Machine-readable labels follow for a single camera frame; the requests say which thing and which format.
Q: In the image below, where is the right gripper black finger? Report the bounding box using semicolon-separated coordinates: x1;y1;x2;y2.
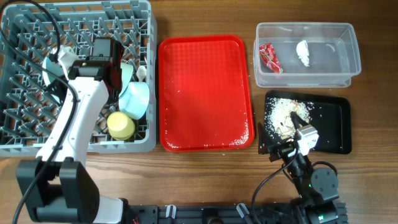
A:
257;123;276;154
290;111;308;128

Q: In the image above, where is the light green bowl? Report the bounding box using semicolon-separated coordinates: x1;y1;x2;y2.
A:
119;63;134;97

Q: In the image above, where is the food scraps and rice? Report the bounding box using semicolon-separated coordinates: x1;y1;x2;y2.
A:
265;98;311;140

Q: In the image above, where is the light blue bowl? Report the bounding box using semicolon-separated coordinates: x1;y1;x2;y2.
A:
119;82;150;120

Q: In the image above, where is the yellow plastic cup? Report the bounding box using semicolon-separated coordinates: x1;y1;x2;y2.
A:
107;111;136;141

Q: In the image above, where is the light blue plate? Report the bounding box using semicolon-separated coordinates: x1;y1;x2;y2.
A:
42;57;67;105

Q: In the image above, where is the white napkin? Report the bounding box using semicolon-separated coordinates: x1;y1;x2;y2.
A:
296;40;310;67

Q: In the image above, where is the red snack wrapper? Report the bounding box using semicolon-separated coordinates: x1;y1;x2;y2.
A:
259;43;284;73

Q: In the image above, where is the white plastic spoon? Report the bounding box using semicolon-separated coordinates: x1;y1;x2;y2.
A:
136;65;147;82

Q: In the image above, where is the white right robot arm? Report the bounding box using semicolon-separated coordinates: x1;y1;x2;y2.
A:
251;111;340;223

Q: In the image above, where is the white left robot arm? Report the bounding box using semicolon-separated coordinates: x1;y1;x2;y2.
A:
13;37;137;223

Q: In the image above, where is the grey dishwasher rack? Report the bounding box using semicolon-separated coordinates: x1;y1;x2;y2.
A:
1;1;157;157

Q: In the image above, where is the black plastic tray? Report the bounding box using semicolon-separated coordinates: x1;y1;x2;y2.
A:
264;90;352;154

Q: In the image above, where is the clear plastic bin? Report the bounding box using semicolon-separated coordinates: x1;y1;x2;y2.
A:
253;22;361;88

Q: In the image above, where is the red plastic tray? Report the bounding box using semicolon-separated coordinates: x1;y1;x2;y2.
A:
159;35;254;152

